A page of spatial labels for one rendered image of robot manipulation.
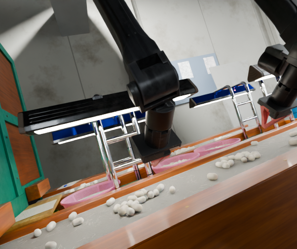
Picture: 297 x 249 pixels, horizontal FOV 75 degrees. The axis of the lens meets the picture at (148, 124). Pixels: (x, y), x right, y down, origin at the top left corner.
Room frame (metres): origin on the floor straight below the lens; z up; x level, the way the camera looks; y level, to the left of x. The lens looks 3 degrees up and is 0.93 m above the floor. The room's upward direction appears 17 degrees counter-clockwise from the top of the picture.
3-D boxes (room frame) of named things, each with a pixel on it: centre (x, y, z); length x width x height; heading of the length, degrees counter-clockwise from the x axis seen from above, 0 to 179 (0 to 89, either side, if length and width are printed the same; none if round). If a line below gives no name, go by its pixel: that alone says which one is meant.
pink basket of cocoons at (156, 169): (1.04, -0.08, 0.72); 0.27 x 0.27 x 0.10
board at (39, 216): (0.81, 0.54, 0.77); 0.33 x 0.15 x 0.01; 20
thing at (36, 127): (0.68, 0.08, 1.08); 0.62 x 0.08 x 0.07; 110
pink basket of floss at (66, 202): (0.89, 0.33, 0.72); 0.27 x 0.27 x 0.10
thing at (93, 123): (1.13, 0.24, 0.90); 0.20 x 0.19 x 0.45; 110
